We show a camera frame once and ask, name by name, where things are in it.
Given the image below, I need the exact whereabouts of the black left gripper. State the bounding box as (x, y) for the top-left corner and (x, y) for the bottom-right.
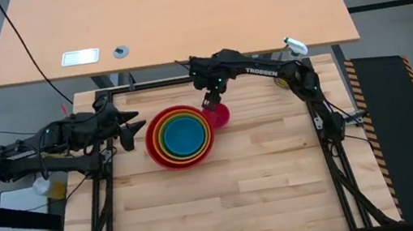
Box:
(90, 92), (152, 157)

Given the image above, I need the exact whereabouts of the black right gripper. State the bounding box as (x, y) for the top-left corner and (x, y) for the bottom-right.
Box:
(196, 71), (233, 113)

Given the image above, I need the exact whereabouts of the small pink plastic bowl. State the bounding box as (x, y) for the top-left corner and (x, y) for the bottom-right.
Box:
(200, 101), (234, 132)

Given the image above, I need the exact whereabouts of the large red plastic bowl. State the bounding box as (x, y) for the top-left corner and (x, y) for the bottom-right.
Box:
(140, 101), (221, 176)

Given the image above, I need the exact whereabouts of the orange plastic bowl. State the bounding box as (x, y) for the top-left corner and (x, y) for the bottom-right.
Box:
(148, 105), (217, 169)

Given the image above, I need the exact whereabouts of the green plastic bowl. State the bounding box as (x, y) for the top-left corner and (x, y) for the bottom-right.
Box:
(153, 109), (213, 165)

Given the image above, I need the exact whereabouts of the blue plastic bowl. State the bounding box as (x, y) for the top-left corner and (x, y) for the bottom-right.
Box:
(161, 114), (210, 160)

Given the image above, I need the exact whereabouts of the yellow bottle with white cap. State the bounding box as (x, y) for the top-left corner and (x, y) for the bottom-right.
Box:
(31, 173), (70, 205)

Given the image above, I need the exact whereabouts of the light wooden desk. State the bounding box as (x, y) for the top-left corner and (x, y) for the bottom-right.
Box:
(0, 0), (361, 96)

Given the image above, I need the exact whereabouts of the clear spray bottle white trigger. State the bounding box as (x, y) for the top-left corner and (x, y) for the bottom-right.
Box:
(268, 33), (315, 92)

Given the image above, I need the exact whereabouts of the white flat board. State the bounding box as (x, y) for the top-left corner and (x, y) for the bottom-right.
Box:
(0, 182), (65, 231)

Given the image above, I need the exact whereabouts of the black mat with hazard stripes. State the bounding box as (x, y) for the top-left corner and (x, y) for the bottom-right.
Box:
(342, 49), (413, 231)

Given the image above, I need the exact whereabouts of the black aluminium table frame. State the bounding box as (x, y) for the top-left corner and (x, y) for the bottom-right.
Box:
(38, 45), (407, 231)

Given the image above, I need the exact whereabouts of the grey round cable grommet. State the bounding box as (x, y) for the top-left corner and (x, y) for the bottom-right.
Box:
(111, 44), (131, 61)

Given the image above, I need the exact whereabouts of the thin black wire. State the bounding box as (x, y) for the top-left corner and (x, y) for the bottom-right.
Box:
(0, 122), (37, 141)

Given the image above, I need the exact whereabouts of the long black cable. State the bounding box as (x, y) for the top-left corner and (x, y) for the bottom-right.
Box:
(0, 0), (75, 115)

